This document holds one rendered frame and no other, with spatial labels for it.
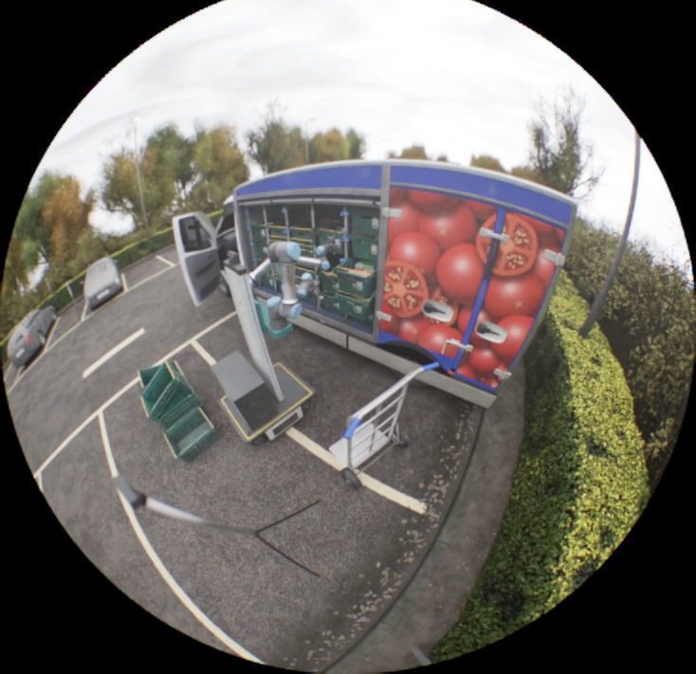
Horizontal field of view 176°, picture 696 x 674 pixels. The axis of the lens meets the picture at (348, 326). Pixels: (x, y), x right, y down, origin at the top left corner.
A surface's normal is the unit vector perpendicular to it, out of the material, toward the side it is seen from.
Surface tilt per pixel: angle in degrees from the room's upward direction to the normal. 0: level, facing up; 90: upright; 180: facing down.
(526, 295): 90
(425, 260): 90
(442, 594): 6
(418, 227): 90
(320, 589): 0
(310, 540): 0
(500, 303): 90
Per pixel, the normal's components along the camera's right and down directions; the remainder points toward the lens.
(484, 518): -0.12, -0.84
